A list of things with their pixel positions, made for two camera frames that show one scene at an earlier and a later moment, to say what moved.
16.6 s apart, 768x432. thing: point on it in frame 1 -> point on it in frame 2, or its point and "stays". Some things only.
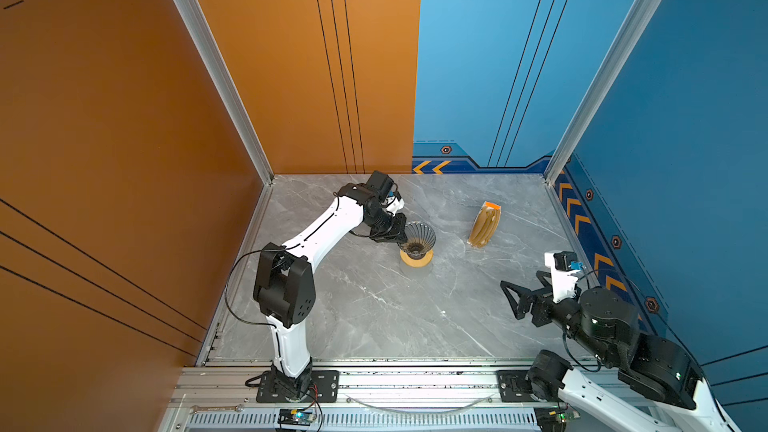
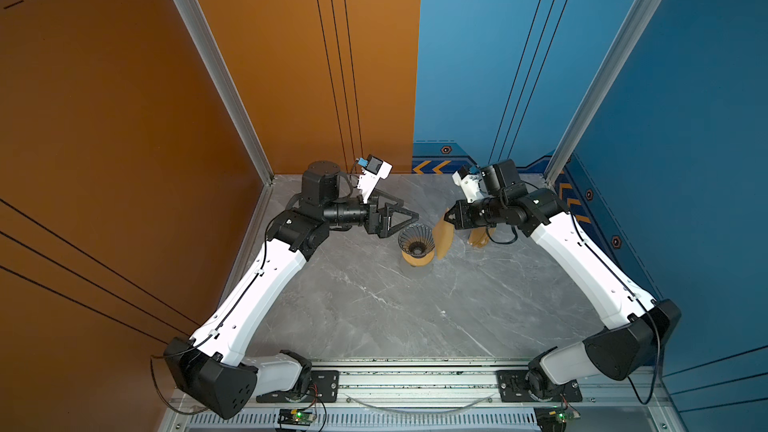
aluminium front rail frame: (370, 399) stays
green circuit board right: (553, 419) stays
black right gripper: (542, 300) -> (462, 216)
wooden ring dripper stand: (418, 263) stays
